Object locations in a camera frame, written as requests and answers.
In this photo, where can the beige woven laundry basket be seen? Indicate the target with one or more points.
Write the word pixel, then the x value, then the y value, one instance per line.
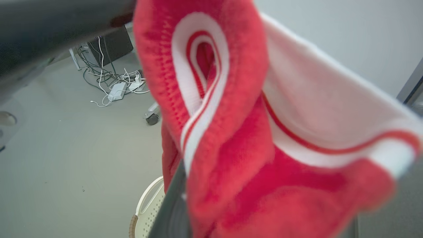
pixel 148 211

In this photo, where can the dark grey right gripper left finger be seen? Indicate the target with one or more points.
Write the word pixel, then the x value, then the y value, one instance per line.
pixel 172 211

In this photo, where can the red cloth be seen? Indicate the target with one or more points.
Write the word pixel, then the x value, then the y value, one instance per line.
pixel 264 132

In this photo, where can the black computer box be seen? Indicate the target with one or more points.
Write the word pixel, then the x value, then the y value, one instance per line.
pixel 110 46

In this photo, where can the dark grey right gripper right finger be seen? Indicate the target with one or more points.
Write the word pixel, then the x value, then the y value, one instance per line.
pixel 396 218

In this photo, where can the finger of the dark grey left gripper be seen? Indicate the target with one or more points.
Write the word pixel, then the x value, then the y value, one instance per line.
pixel 49 26

